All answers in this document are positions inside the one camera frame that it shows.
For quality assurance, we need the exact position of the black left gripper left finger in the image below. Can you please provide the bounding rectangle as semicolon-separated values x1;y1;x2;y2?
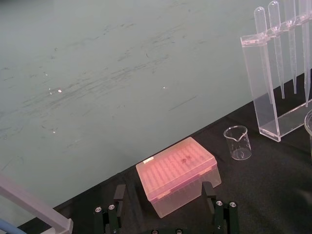
94;184;127;234

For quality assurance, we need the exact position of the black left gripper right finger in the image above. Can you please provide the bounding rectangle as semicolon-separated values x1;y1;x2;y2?
201;181;239;234

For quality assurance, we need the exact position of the black table cloth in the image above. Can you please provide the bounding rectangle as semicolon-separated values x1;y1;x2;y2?
17;66;312;234

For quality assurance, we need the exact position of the pink translucent pipette tip box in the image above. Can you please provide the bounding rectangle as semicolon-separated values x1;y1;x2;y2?
135;136;222;219

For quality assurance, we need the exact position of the small clear glass beaker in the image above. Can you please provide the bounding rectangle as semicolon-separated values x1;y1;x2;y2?
223;125;253;161

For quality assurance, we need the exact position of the clear acrylic pipette rack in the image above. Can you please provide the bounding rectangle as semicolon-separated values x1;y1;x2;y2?
240;12;312;143

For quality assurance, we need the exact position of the large clear glass beaker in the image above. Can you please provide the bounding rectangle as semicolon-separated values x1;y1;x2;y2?
304;109;312;158

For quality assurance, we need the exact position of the clear plastic transfer pipette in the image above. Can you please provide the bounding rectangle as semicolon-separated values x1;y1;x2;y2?
284;0;298;95
298;0;312;108
268;0;286;99
254;6;275;104

